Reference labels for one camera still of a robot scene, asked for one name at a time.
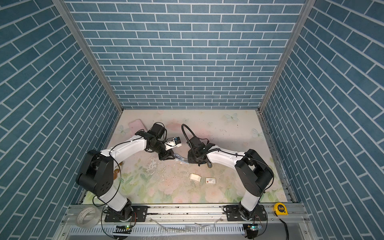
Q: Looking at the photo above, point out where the blue staple remover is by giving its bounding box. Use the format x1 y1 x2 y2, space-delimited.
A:
174 154 189 164

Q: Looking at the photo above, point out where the floral table mat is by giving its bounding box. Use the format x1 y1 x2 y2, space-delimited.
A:
109 110 275 204

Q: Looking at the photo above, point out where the aluminium rail frame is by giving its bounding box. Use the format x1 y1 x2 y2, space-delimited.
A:
54 203 317 240

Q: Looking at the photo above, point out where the clear tape roll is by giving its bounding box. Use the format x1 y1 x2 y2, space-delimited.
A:
76 206 102 229

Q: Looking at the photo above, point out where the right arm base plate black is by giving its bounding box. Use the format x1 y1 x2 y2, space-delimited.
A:
222 204 268 222

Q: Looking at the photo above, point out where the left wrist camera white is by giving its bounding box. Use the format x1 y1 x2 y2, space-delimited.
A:
165 137 182 151

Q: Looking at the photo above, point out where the white staple box sleeve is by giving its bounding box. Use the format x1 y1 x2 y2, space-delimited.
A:
206 178 216 184

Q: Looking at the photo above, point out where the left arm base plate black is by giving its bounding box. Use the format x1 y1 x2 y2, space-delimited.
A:
103 206 149 223

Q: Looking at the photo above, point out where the pink phone case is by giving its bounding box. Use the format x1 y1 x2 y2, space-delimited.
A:
128 119 147 135

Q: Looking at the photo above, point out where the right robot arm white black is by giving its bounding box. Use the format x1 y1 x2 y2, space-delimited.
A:
187 137 274 220

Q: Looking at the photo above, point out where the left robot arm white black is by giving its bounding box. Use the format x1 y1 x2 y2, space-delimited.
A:
76 122 175 215

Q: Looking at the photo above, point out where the yellow tape measure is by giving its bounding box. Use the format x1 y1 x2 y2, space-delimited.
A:
274 202 288 216

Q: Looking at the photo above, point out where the staple box tray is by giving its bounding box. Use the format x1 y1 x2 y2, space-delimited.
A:
189 174 202 182

